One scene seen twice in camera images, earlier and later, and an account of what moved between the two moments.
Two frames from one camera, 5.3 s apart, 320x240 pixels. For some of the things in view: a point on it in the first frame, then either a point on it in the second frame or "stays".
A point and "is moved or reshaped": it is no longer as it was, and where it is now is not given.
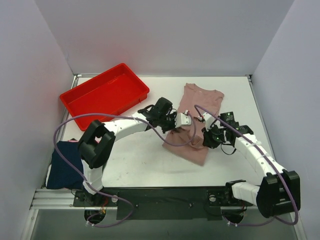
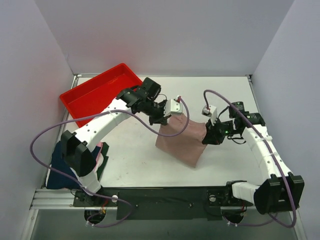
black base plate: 199,203 stays
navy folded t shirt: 61,174 stays
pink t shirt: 210,100 is moved or reshaped
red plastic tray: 113,92 stays
